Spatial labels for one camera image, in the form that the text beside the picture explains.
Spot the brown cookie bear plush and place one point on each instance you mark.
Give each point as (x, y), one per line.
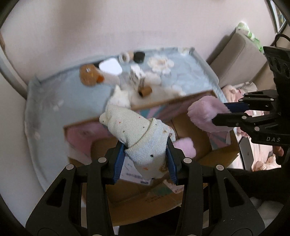
(90, 76)

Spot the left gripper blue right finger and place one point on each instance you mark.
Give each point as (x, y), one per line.
(171, 161)

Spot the black small jar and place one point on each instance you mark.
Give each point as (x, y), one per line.
(139, 57)

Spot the clear bottle with cork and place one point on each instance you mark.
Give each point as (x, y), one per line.
(126, 57)

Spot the pink fluffy scrunchie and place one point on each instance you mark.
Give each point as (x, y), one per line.
(187, 146)

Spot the green white cloth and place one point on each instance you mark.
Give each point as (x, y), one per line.
(244, 29)

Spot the pink fluffy sock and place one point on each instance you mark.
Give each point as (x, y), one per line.
(204, 110)

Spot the person left hand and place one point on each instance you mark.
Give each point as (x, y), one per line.
(278, 151)

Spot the brown cardboard box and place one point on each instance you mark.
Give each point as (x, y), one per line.
(144, 188)

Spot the blue white mask packet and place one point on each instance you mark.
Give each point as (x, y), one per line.
(130, 174)

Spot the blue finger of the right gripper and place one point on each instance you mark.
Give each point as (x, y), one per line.
(237, 107)

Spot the white square lid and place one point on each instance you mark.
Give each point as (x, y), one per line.
(111, 66)

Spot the speckled white sock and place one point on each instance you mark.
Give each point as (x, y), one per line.
(145, 139)

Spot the cream sock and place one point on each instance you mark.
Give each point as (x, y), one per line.
(120, 98)

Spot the white round mirror frame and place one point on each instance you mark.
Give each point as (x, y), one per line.
(10, 74)

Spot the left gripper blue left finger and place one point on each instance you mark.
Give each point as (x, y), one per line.
(118, 160)

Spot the small brown cardboard tube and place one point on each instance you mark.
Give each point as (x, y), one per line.
(145, 91)

